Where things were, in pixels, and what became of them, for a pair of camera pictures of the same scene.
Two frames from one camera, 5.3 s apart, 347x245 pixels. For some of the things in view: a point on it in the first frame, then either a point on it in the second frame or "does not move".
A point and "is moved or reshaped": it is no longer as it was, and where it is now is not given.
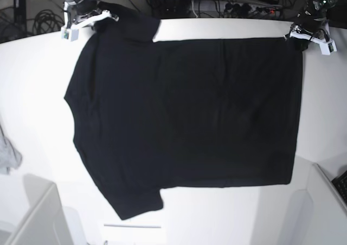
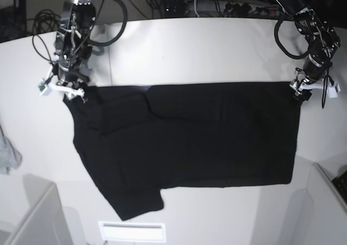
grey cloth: [10, 158] does not move
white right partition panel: [319, 215] does not move
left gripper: [82, 4] -> [72, 70]
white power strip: [245, 8] does not move
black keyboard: [340, 183] does not move
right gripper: [312, 20] -> [313, 70]
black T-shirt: [149, 115] is moved or reshaped
